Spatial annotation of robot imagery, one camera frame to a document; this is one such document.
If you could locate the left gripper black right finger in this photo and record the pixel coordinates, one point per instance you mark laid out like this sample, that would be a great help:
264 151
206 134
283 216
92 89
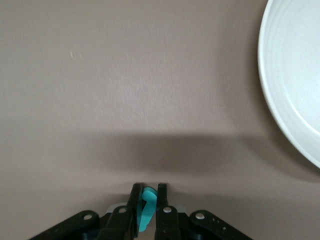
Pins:
170 225

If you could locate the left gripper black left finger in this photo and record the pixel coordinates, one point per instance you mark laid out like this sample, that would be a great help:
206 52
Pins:
112 225

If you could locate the teal foam letter l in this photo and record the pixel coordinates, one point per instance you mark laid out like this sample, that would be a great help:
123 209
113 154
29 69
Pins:
147 210

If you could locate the brown table cover sheet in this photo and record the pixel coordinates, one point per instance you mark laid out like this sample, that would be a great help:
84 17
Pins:
100 100

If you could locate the beige plate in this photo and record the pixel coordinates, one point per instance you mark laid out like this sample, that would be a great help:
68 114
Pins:
295 75

